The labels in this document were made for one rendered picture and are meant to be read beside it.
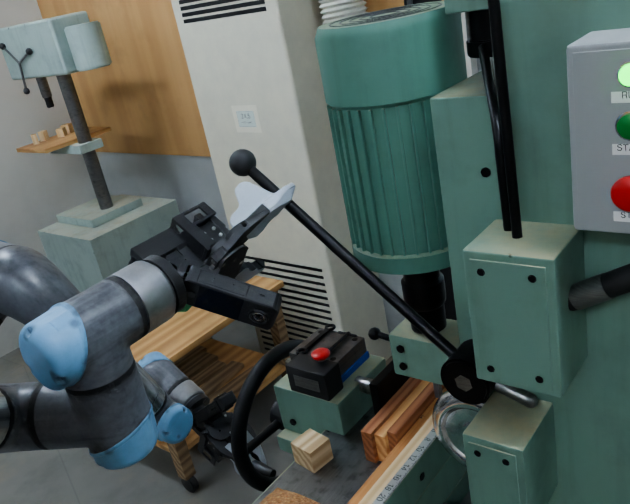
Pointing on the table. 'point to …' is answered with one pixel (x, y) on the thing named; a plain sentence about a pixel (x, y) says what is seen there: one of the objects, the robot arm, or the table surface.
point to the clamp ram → (382, 386)
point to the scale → (406, 468)
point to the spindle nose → (426, 297)
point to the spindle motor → (391, 129)
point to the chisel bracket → (420, 351)
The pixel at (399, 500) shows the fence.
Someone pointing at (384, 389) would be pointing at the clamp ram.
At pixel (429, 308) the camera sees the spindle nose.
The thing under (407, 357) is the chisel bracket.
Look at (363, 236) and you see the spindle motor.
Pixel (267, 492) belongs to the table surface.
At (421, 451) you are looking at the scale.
